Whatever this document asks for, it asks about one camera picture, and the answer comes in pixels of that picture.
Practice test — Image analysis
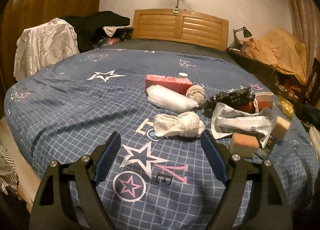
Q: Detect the white printed plastic bag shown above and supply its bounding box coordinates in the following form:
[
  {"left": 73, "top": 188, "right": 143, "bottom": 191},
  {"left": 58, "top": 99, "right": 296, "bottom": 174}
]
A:
[{"left": 211, "top": 103, "right": 274, "bottom": 148}]

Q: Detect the dark plaid plastic bag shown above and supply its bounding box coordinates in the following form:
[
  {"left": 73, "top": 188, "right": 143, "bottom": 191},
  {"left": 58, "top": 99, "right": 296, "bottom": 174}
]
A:
[{"left": 203, "top": 87, "right": 255, "bottom": 111}]

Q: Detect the white sock pair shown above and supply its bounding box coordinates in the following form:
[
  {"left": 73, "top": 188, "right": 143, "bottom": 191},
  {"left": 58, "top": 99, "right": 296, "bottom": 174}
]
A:
[{"left": 153, "top": 111, "right": 205, "bottom": 138}]

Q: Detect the clear bubble wrap roll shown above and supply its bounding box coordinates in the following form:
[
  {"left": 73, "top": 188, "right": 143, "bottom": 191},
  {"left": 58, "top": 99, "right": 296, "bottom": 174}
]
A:
[{"left": 146, "top": 85, "right": 199, "bottom": 113}]

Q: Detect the striped cloth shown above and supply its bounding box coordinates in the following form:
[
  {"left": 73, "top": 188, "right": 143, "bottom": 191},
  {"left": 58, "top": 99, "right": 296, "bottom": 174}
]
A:
[{"left": 0, "top": 145, "right": 19, "bottom": 195}]

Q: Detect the beige sponge block near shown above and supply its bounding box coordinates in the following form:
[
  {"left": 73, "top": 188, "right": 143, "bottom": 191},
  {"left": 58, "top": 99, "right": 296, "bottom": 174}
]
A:
[{"left": 229, "top": 133, "right": 260, "bottom": 158}]

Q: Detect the beige sponge block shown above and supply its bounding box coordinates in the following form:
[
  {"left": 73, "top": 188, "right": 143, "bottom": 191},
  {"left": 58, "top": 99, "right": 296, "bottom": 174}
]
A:
[
  {"left": 229, "top": 133, "right": 260, "bottom": 158},
  {"left": 271, "top": 116, "right": 291, "bottom": 141}
]

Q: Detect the beige sponge block far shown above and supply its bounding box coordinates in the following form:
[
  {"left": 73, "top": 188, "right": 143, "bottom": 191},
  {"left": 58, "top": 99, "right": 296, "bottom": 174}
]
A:
[{"left": 271, "top": 116, "right": 291, "bottom": 141}]

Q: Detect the yellow snack packet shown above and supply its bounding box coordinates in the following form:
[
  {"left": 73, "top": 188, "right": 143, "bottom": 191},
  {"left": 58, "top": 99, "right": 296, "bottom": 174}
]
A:
[{"left": 277, "top": 95, "right": 295, "bottom": 119}]

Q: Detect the dark side desk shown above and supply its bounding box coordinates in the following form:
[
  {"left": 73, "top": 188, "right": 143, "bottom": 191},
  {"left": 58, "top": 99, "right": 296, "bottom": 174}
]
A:
[{"left": 226, "top": 48, "right": 304, "bottom": 104}]

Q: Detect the grey rolled sock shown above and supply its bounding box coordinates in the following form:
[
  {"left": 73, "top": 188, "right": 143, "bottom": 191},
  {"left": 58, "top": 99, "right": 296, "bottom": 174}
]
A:
[{"left": 185, "top": 85, "right": 206, "bottom": 106}]

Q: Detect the blue star-pattern bedspread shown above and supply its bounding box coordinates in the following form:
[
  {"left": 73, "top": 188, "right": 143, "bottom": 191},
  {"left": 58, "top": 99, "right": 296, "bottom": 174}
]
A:
[{"left": 4, "top": 49, "right": 319, "bottom": 229}]

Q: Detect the red tissue pack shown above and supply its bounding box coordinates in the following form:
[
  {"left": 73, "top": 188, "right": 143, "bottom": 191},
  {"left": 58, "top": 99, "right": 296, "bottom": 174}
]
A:
[{"left": 145, "top": 74, "right": 193, "bottom": 95}]

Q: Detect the white bottle cap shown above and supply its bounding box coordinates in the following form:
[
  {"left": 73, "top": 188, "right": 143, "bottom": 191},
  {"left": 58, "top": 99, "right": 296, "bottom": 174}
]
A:
[{"left": 178, "top": 72, "right": 188, "bottom": 78}]

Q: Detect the brown paper sheet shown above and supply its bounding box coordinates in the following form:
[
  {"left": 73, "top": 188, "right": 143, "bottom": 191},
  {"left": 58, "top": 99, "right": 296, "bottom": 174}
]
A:
[{"left": 244, "top": 29, "right": 308, "bottom": 85}]

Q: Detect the white crumpled cloth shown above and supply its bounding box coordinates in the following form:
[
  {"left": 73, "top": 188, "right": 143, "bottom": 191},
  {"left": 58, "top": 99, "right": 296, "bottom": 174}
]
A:
[{"left": 14, "top": 18, "right": 79, "bottom": 81}]

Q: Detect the black desk lamp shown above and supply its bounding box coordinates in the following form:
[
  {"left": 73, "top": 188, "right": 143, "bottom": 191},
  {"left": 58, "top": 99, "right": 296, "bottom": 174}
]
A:
[{"left": 229, "top": 26, "right": 252, "bottom": 50}]

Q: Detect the black clothes pile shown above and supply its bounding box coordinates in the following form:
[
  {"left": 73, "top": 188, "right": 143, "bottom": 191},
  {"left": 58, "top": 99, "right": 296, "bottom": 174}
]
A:
[{"left": 60, "top": 10, "right": 130, "bottom": 53}]

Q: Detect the wooden bed headboard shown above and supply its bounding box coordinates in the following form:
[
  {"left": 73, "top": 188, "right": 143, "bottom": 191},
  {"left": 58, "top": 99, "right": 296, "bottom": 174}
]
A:
[{"left": 132, "top": 9, "right": 229, "bottom": 51}]

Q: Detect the wooden wardrobe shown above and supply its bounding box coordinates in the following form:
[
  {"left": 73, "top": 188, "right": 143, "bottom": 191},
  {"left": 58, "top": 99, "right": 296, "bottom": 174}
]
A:
[{"left": 0, "top": 0, "right": 106, "bottom": 93}]

